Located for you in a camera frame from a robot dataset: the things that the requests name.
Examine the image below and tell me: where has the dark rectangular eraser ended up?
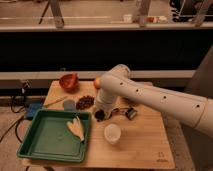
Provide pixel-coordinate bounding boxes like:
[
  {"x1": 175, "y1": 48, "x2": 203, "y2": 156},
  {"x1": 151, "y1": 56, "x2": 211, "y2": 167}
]
[{"x1": 95, "y1": 110, "x2": 105, "y2": 121}]

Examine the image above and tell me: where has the wooden board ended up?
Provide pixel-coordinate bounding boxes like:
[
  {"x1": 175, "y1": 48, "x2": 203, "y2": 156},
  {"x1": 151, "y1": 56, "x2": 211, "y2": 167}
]
[{"x1": 21, "y1": 80, "x2": 176, "y2": 170}]

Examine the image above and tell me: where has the blue box on floor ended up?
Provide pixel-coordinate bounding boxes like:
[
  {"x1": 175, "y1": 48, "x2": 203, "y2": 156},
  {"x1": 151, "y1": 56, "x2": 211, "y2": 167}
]
[{"x1": 26, "y1": 103, "x2": 43, "y2": 120}]

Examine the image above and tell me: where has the black cable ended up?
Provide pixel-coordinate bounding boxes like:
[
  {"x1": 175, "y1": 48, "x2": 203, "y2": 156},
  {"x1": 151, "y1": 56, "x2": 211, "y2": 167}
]
[{"x1": 0, "y1": 83, "x2": 31, "y2": 144}]

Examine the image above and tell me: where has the grey round coaster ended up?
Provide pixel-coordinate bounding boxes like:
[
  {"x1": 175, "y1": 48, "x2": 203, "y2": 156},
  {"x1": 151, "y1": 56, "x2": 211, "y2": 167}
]
[{"x1": 63, "y1": 100, "x2": 76, "y2": 111}]

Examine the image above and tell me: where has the red apple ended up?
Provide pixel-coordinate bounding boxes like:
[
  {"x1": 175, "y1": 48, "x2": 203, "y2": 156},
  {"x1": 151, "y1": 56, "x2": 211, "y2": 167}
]
[{"x1": 93, "y1": 78, "x2": 100, "y2": 89}]

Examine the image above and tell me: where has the white paper cup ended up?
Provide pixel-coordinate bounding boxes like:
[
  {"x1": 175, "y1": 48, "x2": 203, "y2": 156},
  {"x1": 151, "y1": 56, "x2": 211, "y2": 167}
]
[{"x1": 104, "y1": 124, "x2": 121, "y2": 145}]

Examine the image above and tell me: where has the green plastic tray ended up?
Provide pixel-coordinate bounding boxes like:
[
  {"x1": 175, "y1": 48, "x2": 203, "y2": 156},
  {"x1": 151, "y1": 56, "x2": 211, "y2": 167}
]
[{"x1": 17, "y1": 109, "x2": 91, "y2": 163}]

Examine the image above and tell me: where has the pile of dark raisins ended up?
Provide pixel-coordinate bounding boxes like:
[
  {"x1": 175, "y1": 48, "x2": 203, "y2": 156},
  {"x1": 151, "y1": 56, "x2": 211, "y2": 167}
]
[{"x1": 76, "y1": 96, "x2": 94, "y2": 110}]

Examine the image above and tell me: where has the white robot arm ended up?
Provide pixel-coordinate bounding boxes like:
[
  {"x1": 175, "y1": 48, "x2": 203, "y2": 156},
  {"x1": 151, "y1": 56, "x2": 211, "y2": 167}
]
[{"x1": 95, "y1": 64, "x2": 213, "y2": 137}]

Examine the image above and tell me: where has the red bowl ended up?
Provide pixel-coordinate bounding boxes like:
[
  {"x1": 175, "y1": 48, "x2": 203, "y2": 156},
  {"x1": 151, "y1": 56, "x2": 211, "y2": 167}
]
[{"x1": 59, "y1": 73, "x2": 78, "y2": 90}]

